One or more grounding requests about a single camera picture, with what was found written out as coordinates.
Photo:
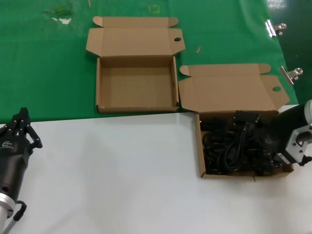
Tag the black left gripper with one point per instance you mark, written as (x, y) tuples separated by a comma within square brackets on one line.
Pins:
[(11, 165)]

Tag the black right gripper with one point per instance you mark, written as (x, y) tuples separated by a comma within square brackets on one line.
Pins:
[(287, 122)]

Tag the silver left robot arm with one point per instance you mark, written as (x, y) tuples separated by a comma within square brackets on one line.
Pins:
[(5, 202)]

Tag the open cardboard box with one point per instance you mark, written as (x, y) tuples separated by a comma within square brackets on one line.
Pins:
[(131, 80), (231, 85)]

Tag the silver binder clip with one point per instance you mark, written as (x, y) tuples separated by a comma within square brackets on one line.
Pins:
[(288, 75), (271, 28)]

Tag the green table cloth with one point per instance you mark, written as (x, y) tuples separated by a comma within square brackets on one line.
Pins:
[(48, 73)]

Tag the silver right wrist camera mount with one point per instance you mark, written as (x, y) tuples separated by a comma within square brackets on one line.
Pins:
[(296, 148)]

